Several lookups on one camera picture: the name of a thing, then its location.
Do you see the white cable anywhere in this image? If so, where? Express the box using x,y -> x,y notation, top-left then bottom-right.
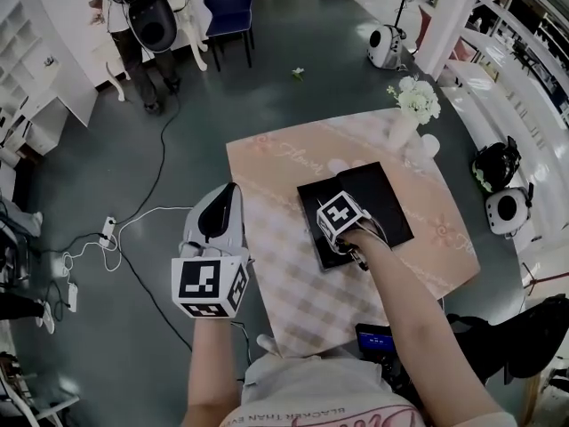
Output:
60,205 -> 195,284

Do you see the person's right forearm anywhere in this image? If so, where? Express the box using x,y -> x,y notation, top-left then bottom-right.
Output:
333,230 -> 506,427

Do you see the person's light shirt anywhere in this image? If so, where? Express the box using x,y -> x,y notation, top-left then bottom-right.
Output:
220,334 -> 430,427

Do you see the person's left forearm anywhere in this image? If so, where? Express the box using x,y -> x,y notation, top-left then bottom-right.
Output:
180,314 -> 244,427

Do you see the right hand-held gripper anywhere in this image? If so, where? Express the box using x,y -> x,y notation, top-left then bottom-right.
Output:
316,189 -> 393,257

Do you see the black round backpack device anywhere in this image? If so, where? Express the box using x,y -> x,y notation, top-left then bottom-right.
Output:
126,0 -> 176,55

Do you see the black tripod stand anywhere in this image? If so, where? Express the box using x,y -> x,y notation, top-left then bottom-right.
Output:
392,0 -> 429,33

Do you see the pink checked tablecloth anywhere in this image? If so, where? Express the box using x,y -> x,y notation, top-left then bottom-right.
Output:
225,107 -> 483,360

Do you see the black device with screen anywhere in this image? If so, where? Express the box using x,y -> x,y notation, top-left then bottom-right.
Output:
355,322 -> 395,356

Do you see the white table with curved legs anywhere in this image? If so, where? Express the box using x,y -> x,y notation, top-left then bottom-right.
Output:
91,0 -> 210,102

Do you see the black bag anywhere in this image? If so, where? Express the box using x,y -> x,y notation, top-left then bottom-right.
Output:
471,135 -> 523,193

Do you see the black floor cable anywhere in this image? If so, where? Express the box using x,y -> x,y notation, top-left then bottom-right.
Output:
26,85 -> 193,355

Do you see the white curved counter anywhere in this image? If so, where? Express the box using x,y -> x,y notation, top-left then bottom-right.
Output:
439,0 -> 569,264

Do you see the blue chair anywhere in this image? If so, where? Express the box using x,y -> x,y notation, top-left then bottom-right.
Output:
203,0 -> 257,73

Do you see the black office chair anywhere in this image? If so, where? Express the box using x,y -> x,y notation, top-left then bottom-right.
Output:
445,294 -> 569,381

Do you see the white power strip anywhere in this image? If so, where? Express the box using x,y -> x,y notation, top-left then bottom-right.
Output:
98,215 -> 118,249

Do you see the white shelf unit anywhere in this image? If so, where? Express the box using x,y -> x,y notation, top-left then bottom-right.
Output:
0,0 -> 99,156

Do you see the white cup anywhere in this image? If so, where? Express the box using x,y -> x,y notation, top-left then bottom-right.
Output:
419,133 -> 442,157

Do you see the white vase with white flowers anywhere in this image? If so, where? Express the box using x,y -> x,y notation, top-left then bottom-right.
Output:
385,75 -> 442,149

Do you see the black box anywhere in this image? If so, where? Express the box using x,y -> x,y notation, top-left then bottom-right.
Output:
296,161 -> 416,272

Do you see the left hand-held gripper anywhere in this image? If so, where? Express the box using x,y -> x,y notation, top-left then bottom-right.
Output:
171,181 -> 252,320

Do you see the white round backpack device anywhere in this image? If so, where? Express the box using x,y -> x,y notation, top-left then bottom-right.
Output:
366,24 -> 405,69
484,182 -> 535,236

